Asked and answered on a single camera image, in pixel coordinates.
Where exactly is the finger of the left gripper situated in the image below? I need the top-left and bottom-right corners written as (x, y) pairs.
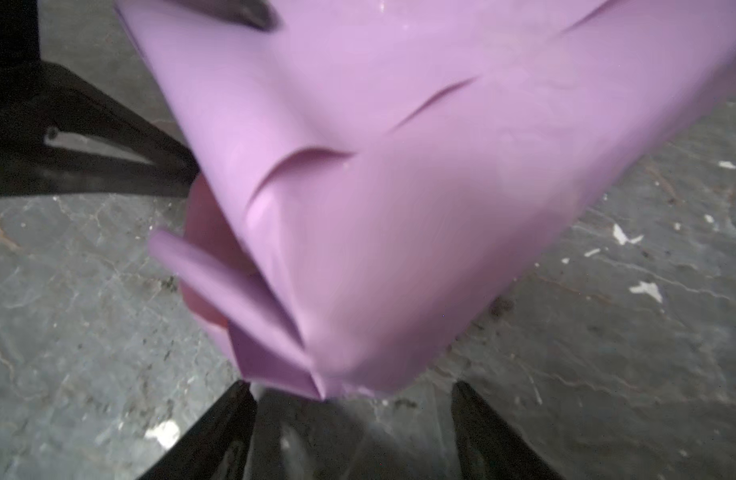
top-left (0, 61), bottom-right (199, 197)
top-left (177, 0), bottom-right (279, 32)

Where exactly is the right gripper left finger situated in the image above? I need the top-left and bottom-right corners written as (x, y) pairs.
top-left (140, 381), bottom-right (257, 480)

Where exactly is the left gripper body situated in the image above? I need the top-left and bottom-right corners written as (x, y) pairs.
top-left (0, 0), bottom-right (41, 69)

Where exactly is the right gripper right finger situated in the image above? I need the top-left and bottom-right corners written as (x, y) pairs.
top-left (451, 381), bottom-right (562, 480)

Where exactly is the pink wrapping paper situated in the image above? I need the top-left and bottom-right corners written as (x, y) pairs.
top-left (117, 1), bottom-right (736, 399)

